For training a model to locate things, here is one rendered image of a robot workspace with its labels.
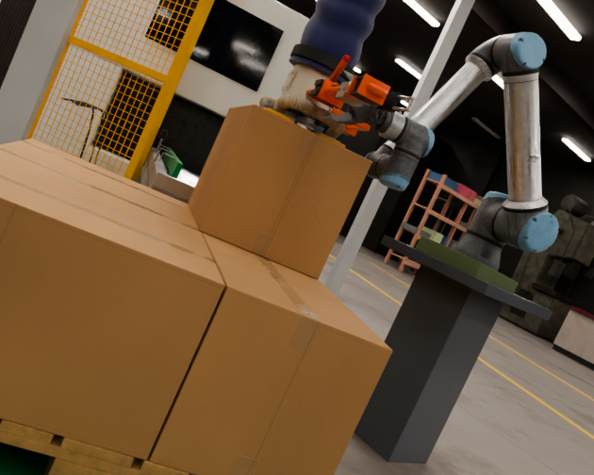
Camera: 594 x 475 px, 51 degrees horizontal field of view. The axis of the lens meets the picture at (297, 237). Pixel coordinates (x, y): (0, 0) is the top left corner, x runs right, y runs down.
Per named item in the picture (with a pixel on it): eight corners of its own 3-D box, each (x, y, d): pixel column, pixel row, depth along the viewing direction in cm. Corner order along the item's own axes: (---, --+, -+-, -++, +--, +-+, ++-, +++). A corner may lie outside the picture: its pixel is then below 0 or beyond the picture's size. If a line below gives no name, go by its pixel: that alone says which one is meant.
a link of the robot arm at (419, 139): (428, 160, 195) (441, 131, 195) (395, 143, 192) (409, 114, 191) (415, 158, 204) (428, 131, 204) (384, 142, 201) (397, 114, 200)
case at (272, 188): (187, 204, 238) (229, 107, 235) (280, 242, 249) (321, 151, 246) (198, 230, 180) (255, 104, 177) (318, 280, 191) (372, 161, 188)
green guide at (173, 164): (153, 153, 461) (158, 141, 461) (167, 158, 464) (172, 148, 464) (156, 171, 309) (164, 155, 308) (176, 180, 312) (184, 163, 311)
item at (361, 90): (346, 92, 158) (354, 74, 158) (370, 106, 161) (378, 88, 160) (356, 91, 150) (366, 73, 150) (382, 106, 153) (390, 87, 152)
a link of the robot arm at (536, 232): (529, 238, 233) (521, 31, 211) (562, 250, 217) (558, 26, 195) (494, 248, 228) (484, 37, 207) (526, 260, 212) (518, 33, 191)
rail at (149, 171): (140, 170, 462) (151, 146, 460) (148, 172, 463) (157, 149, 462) (136, 219, 241) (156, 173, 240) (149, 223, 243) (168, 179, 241)
